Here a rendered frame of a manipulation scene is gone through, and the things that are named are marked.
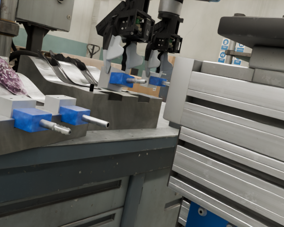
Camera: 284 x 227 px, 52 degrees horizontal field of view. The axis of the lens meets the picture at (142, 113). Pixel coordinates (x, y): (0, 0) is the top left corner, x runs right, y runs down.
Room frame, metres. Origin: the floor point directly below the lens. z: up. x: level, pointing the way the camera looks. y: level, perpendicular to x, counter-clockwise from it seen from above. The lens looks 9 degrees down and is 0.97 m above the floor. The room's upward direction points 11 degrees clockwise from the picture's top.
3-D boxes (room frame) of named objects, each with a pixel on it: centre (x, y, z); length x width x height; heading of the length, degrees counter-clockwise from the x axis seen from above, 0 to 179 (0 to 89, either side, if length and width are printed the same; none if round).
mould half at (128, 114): (0.93, 0.22, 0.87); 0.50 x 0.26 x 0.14; 50
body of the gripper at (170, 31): (1.01, -0.03, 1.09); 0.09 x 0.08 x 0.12; 50
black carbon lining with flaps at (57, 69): (0.91, 0.22, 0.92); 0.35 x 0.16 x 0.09; 50
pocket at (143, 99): (0.81, 0.02, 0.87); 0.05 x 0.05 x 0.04; 50
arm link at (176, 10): (1.02, -0.02, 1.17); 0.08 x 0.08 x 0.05
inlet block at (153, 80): (1.00, -0.04, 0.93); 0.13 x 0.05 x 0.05; 50
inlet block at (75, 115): (0.55, 0.12, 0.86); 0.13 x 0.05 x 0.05; 67
